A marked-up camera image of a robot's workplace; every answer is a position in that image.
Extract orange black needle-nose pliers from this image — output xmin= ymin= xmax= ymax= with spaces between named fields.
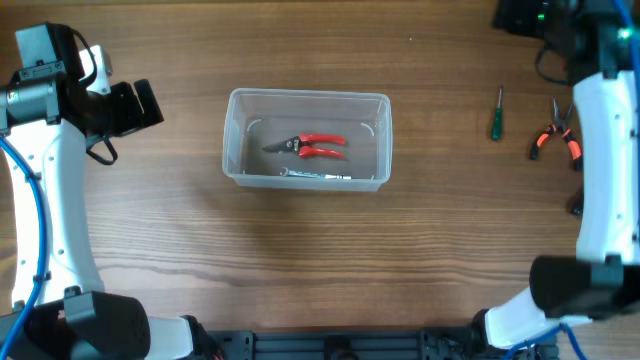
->
xmin=529 ymin=98 xmax=583 ymax=172

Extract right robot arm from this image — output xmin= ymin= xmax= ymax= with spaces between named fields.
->
xmin=465 ymin=0 xmax=639 ymax=359

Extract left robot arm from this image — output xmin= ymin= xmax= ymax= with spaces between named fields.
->
xmin=1 ymin=22 xmax=226 ymax=359

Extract clear plastic storage container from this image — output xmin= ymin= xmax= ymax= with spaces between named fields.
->
xmin=222 ymin=88 xmax=393 ymax=192

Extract green handled screwdriver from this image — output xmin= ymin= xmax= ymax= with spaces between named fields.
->
xmin=490 ymin=86 xmax=504 ymax=142

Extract black red screwdriver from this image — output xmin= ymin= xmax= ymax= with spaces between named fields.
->
xmin=571 ymin=190 xmax=584 ymax=216

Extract red handled cutters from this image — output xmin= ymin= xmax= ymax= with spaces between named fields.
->
xmin=263 ymin=133 xmax=347 ymax=159

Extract small metal wrench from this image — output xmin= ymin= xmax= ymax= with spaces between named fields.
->
xmin=280 ymin=167 xmax=352 ymax=180

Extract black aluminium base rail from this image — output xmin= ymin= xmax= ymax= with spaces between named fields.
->
xmin=207 ymin=327 xmax=507 ymax=360

